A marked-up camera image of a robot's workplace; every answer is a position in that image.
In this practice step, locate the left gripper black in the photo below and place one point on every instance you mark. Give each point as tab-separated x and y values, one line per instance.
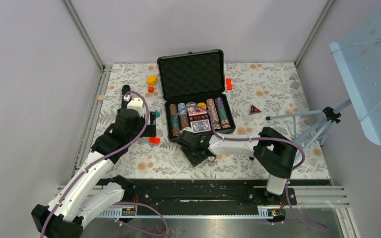
150	130

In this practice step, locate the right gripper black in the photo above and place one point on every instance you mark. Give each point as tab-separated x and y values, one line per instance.
193	160

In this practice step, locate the blue playing card deck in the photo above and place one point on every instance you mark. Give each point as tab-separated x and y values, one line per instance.
200	126

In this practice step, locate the clear plastic disc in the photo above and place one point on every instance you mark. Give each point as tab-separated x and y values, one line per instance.
191	107

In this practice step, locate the black poker chip case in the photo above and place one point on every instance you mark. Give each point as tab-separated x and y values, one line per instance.
193	77

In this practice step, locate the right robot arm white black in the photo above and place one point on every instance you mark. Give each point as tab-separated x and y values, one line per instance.
272	150

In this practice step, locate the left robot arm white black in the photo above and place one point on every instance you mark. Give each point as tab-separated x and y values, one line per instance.
71	210

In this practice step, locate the red rectangular block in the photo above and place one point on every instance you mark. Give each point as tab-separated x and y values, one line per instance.
155	140

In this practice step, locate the red playing card deck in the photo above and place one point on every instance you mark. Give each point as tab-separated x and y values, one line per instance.
198	111

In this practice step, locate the black microphone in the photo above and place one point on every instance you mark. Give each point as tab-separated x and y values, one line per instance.
125	95

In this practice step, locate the purple chip stack far right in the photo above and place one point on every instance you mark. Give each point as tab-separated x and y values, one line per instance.
224	121

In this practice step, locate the yellow dealer button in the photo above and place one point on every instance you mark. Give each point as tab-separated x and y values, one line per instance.
202	105

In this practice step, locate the brown chip stack far left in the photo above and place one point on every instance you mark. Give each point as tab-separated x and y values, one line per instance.
175	123

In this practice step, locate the yellow cylinder block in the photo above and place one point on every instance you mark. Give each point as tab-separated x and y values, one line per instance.
152	80

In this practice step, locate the red black triangle card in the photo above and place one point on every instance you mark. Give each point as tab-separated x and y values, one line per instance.
254	110

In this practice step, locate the red block beside case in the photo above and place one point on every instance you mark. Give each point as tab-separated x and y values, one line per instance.
229	84

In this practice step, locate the floral table mat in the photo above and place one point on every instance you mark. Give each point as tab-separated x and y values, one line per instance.
274	88

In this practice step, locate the light blue tripod stand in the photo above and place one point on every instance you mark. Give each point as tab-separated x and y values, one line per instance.
320	129

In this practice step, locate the light blue perforated panel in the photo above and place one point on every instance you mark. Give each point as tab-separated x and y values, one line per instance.
358	58

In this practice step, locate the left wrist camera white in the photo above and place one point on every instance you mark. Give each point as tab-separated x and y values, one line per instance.
136	104

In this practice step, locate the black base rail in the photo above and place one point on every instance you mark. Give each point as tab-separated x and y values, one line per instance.
198	197

